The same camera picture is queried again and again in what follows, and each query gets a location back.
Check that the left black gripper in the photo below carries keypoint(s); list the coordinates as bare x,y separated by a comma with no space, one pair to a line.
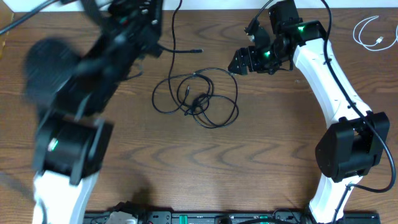
135,30

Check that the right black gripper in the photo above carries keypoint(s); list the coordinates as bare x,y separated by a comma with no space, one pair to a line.
250,52

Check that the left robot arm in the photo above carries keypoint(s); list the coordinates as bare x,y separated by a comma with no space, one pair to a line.
70,90

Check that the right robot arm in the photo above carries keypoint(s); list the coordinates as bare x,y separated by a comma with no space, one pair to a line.
355,138

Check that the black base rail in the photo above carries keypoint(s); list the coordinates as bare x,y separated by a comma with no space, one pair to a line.
164,217

